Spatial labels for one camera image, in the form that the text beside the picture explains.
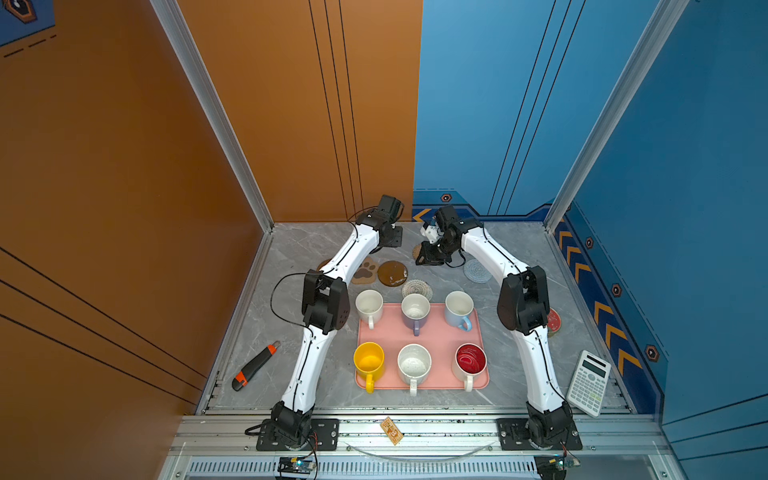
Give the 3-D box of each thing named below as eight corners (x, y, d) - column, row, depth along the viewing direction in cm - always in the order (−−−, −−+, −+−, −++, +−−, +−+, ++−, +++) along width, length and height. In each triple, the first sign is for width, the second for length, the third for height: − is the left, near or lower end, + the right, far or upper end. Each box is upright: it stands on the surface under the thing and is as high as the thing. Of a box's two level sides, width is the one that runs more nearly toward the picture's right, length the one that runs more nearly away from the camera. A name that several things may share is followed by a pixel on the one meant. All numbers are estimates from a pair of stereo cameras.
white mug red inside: (455, 394, 81) (460, 385, 75) (450, 353, 88) (455, 342, 82) (485, 394, 81) (493, 385, 74) (478, 353, 88) (484, 342, 82)
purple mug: (401, 336, 91) (402, 326, 85) (401, 305, 98) (401, 293, 92) (430, 336, 91) (432, 326, 85) (427, 305, 98) (429, 293, 92)
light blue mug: (439, 332, 91) (443, 317, 84) (444, 304, 98) (448, 287, 90) (466, 338, 90) (472, 323, 82) (468, 309, 97) (475, 293, 89)
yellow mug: (355, 395, 81) (351, 385, 73) (358, 355, 88) (354, 342, 80) (383, 395, 81) (382, 385, 73) (384, 355, 88) (383, 342, 80)
